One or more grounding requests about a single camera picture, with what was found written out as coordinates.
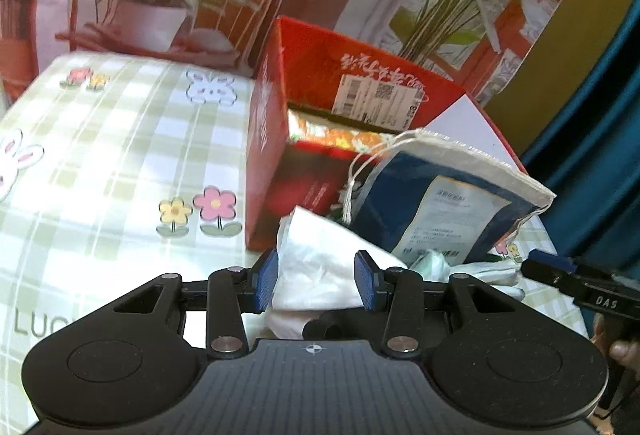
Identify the white drawstring cloth pouch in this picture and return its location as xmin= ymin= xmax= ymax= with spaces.
xmin=335 ymin=127 xmax=557 ymax=268

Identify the white and green packet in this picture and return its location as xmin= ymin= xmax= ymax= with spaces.
xmin=410 ymin=249 xmax=452 ymax=282

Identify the black rolled item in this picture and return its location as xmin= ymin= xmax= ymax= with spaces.
xmin=301 ymin=310 xmax=388 ymax=341

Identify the checkered flower print tablecloth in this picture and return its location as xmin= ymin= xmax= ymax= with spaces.
xmin=0 ymin=52 xmax=590 ymax=435

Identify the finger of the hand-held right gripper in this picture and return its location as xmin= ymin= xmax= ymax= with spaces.
xmin=520 ymin=260 xmax=581 ymax=296
xmin=529 ymin=249 xmax=575 ymax=272

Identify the person's right hand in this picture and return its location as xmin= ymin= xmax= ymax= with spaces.
xmin=610 ymin=339 xmax=640 ymax=362

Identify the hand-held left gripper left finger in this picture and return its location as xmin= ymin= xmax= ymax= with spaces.
xmin=114 ymin=249 xmax=279 ymax=360

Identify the white plastic bag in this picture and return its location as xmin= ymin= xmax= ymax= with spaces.
xmin=270 ymin=205 xmax=408 ymax=341

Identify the red cardboard box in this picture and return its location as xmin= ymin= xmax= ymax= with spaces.
xmin=244 ymin=15 xmax=530 ymax=252

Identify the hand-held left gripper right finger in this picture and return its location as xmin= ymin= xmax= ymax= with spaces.
xmin=353 ymin=251 xmax=507 ymax=360

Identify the teal curtain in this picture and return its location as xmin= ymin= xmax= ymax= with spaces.
xmin=517 ymin=0 xmax=640 ymax=278

